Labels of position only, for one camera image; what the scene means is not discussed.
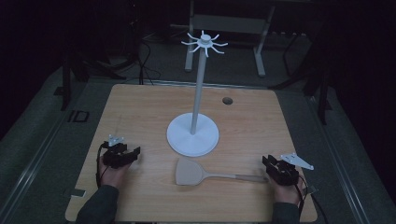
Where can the black tripod stand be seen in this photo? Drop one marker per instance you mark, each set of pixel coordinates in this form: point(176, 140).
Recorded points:
point(70, 68)

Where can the small grey metal plate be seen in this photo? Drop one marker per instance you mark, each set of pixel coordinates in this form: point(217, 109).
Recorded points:
point(77, 193)

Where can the white metal desk frame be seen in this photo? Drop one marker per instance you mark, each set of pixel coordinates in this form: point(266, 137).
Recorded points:
point(230, 24)

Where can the black metal stand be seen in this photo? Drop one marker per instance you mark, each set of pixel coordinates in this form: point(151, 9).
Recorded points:
point(314, 77)

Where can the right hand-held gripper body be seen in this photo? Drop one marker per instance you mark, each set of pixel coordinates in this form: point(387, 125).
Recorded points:
point(288, 172)

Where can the person's right hand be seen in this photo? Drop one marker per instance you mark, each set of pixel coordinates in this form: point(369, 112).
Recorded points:
point(288, 193)

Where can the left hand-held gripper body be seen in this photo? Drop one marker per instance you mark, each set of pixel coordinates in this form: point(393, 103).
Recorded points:
point(113, 155)

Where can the white utensil rack with hooks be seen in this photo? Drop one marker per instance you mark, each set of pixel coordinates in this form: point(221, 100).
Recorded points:
point(193, 137)

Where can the beige spatula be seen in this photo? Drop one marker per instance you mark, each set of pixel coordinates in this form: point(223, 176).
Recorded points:
point(190, 173)

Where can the person's left hand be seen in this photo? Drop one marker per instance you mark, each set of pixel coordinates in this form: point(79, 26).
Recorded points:
point(114, 175)

